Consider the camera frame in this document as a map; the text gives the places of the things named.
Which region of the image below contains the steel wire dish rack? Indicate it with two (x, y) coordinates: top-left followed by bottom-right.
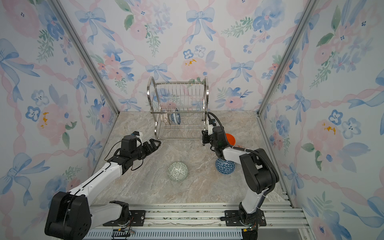
(147, 77), (209, 140)

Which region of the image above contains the green pattern bowl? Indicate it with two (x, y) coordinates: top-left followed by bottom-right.
(167, 162), (188, 182)

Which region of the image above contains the aluminium corner post left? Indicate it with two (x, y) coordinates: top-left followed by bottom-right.
(48, 0), (120, 115)

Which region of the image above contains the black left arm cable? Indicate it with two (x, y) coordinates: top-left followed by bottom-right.
(103, 140), (145, 172)

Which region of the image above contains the blue floral bowl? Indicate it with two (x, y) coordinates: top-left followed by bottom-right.
(169, 112), (181, 125)

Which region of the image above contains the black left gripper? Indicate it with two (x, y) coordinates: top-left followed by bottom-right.
(132, 138), (161, 162)

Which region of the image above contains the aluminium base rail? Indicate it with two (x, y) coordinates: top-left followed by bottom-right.
(84, 201), (314, 240)

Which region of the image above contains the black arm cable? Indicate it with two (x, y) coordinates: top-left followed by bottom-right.
(103, 140), (145, 172)
(206, 111), (280, 196)

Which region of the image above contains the aluminium corner post right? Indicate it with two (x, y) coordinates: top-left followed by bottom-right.
(257, 0), (318, 117)

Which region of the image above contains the orange plastic bowl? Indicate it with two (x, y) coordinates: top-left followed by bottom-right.
(226, 134), (236, 146)

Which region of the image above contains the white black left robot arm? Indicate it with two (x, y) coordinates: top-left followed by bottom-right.
(44, 131), (162, 240)

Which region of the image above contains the aluminium corner post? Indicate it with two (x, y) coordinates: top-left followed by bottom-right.
(257, 0), (318, 117)
(48, 0), (120, 115)

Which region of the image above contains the blue geometric pattern bowl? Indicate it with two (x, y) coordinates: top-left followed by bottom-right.
(215, 159), (236, 175)

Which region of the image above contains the maroon white pattern bowl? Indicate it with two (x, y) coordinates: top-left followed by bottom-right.
(162, 114), (172, 125)

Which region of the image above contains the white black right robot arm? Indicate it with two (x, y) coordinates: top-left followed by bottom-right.
(202, 126), (280, 227)

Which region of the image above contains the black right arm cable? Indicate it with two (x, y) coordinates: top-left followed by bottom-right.
(206, 111), (280, 196)

